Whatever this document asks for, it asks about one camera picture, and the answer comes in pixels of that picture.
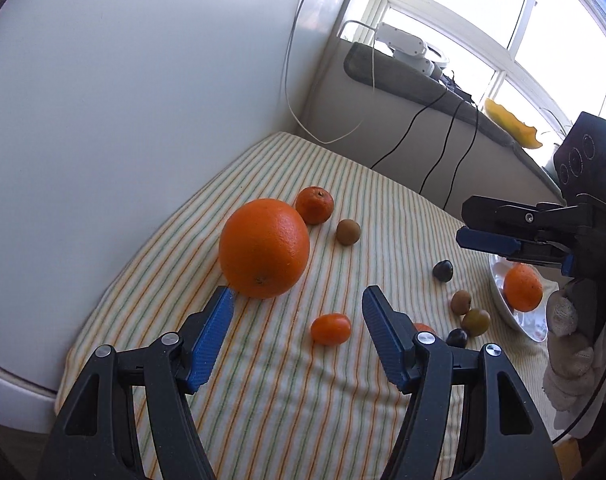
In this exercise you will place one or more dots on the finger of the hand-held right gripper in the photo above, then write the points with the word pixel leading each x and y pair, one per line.
pixel 483 212
pixel 488 242

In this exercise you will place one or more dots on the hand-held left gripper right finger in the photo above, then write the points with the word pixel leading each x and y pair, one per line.
pixel 388 340

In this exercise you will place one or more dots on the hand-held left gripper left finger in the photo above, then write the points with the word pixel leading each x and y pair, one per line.
pixel 213 340

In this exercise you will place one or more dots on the medium orange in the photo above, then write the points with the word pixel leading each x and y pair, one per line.
pixel 523 287

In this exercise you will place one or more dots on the orange kumquat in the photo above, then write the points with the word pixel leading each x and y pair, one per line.
pixel 424 328
pixel 331 329

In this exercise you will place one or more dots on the white bowl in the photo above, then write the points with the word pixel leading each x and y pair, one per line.
pixel 525 322

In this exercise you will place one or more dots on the large orange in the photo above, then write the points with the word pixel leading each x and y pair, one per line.
pixel 263 247

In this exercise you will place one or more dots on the round brown longan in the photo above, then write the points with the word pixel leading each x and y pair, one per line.
pixel 348 232
pixel 461 302

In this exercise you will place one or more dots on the tangerine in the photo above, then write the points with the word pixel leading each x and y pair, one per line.
pixel 314 205

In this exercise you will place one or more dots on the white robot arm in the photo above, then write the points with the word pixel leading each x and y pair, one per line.
pixel 408 45

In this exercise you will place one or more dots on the person's right hand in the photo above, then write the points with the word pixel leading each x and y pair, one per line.
pixel 568 360

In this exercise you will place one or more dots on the dark plum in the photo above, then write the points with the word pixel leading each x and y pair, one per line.
pixel 457 338
pixel 443 270

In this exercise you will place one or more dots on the green-brown round fruit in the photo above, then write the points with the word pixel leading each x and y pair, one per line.
pixel 476 321

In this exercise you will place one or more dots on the striped cloth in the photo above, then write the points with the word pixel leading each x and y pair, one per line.
pixel 283 400

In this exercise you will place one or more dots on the yellow object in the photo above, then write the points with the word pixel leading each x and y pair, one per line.
pixel 513 122

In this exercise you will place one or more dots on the grey sill mat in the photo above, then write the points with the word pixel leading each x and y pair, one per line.
pixel 413 85

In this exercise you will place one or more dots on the white window frame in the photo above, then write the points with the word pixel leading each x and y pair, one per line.
pixel 508 60

